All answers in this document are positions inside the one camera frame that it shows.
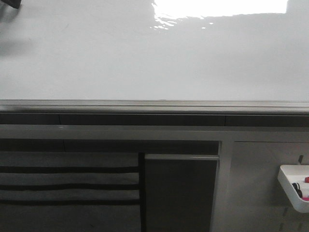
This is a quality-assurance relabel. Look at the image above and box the white glossy whiteboard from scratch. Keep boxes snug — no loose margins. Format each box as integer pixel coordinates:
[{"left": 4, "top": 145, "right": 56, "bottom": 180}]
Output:
[{"left": 0, "top": 0, "right": 309, "bottom": 101}]

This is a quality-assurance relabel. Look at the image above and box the grey aluminium whiteboard frame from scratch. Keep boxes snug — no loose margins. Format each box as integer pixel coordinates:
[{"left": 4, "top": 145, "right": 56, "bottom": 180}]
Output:
[{"left": 0, "top": 100, "right": 309, "bottom": 115}]

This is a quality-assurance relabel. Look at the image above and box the dark grey cabinet panel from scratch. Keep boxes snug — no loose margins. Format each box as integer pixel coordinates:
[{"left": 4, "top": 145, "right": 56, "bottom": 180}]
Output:
[{"left": 145, "top": 154, "right": 218, "bottom": 232}]

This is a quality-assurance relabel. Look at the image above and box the white pegboard panel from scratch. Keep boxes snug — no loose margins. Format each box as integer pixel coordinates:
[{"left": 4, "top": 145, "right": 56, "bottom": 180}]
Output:
[{"left": 211, "top": 142, "right": 309, "bottom": 232}]

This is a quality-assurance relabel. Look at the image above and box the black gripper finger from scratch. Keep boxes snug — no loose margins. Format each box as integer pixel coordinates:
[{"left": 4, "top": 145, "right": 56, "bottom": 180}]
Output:
[{"left": 0, "top": 0, "right": 21, "bottom": 9}]

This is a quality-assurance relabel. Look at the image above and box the white plastic wall tray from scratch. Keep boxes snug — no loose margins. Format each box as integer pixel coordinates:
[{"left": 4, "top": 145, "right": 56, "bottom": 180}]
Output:
[{"left": 278, "top": 165, "right": 309, "bottom": 213}]

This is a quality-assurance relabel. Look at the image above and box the black clip in tray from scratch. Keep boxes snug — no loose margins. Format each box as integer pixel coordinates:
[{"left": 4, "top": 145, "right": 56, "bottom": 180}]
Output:
[{"left": 292, "top": 183, "right": 303, "bottom": 198}]

